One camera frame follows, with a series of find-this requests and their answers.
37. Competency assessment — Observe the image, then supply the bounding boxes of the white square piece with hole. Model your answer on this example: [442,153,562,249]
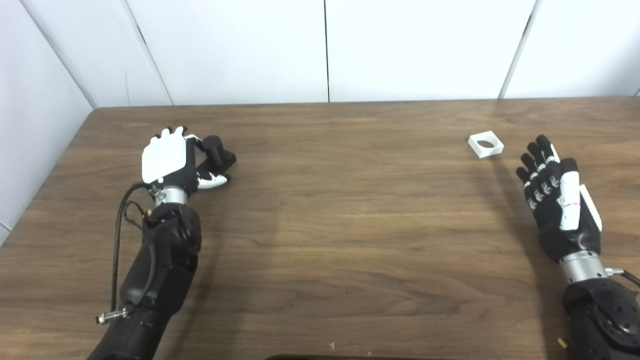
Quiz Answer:
[468,130,505,159]

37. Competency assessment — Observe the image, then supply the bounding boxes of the black peg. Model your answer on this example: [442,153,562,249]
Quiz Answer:
[197,135,238,176]

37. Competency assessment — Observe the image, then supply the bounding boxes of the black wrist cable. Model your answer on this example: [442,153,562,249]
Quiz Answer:
[96,182,161,326]
[605,268,640,288]

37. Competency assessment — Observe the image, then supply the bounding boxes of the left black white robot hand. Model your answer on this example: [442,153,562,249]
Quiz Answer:
[141,126,232,194]

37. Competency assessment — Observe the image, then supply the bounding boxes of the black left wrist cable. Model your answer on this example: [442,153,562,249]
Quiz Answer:
[96,182,161,326]

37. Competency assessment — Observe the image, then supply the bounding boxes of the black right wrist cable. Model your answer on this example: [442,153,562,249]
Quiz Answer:
[605,268,640,288]

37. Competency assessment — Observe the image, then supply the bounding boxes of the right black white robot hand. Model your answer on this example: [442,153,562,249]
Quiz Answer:
[515,134,603,265]

